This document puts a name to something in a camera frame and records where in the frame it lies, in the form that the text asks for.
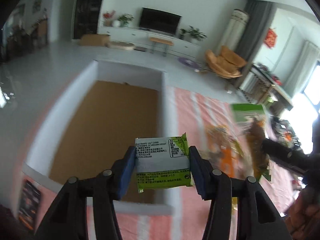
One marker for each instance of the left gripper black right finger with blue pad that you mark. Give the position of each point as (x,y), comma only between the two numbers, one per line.
(257,219)

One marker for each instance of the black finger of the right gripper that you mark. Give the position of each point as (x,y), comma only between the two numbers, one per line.
(294,160)

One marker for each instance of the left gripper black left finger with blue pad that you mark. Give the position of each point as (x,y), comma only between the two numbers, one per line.
(66,217)

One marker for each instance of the green snack bag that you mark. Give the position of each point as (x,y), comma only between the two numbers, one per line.
(252,121)

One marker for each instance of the green white snack packet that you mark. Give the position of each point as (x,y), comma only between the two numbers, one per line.
(162,163)

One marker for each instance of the orange clear snack bag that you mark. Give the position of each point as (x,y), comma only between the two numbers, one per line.
(223,151)

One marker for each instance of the dark wooden side table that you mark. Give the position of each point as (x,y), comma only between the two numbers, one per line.
(259,88)

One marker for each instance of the white cardboard storage box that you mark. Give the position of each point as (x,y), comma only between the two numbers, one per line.
(93,121)

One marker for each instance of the pink striped tablecloth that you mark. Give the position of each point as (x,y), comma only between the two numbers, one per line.
(209,125)

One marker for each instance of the orange lounge chair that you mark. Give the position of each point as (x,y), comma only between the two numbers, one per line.
(227,64)

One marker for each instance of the white standing air conditioner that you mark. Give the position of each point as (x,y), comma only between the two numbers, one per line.
(235,29)

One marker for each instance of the purple round floor mat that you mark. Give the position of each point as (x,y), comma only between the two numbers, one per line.
(188,62)

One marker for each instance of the grey curtain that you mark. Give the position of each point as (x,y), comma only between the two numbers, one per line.
(261,14)

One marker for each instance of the potted green plant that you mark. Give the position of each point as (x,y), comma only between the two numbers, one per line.
(196,35)

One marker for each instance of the small wooden bench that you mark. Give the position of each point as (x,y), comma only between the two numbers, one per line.
(165,43)

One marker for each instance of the brown cardboard box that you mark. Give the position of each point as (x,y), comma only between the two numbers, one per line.
(95,40)

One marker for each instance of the oval cat scratcher bed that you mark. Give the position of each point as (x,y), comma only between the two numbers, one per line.
(120,45)

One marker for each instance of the white tv cabinet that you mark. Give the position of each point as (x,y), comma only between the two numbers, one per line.
(140,38)

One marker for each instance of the black flat television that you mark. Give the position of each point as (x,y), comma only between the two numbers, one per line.
(165,22)

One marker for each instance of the red flower vase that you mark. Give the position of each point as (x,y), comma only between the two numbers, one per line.
(107,16)

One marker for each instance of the green plant by flowers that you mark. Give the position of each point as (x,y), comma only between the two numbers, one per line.
(125,19)

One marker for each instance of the red paper wall decoration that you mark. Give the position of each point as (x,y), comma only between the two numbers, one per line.
(271,38)

